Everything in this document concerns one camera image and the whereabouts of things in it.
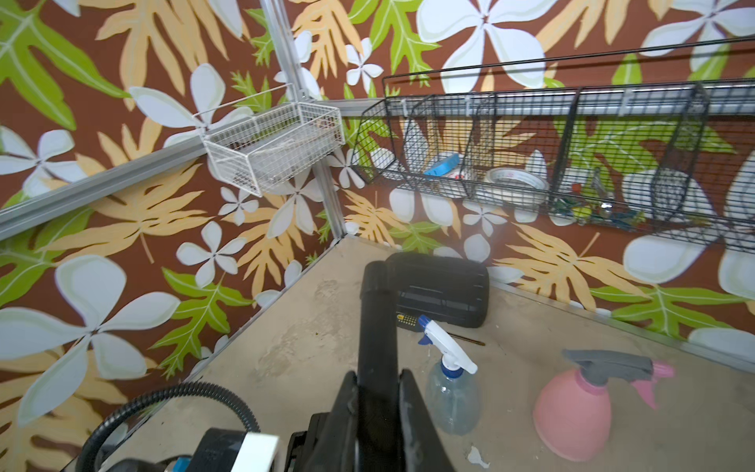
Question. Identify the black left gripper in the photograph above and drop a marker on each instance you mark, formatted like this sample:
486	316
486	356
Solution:
302	444

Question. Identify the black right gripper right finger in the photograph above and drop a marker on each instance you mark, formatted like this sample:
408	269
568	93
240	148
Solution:
421	447

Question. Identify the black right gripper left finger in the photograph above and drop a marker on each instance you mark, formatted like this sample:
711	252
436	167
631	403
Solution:
330	443

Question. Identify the black spray nozzle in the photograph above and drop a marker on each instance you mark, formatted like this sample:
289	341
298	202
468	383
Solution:
378	427

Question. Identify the clear blue spray bottle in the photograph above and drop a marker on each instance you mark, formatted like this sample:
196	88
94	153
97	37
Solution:
453	399

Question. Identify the blue white spray nozzle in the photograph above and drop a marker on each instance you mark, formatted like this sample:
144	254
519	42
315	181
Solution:
455	361

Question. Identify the opaque pink spray bottle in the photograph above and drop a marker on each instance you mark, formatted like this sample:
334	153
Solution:
573	417

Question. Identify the pink grey spray nozzle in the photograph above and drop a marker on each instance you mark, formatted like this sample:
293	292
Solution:
597	367

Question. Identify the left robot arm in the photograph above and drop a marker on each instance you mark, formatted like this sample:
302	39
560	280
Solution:
282	407

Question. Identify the black yellow screwdriver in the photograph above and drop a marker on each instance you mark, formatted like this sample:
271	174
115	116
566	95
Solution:
411	323

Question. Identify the black plastic tool case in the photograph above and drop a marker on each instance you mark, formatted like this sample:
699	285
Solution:
444	289

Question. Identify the white tape roll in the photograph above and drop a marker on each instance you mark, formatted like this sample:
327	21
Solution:
511	186

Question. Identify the blue tape roll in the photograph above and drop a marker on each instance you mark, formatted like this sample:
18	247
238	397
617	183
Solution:
443	164

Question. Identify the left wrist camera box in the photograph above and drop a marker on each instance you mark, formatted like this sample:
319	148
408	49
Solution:
230	451

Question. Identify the white wire wall basket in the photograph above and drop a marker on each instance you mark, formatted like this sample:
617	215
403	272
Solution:
257	152

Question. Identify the black wire wall basket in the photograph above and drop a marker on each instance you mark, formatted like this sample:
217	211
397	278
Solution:
666	148

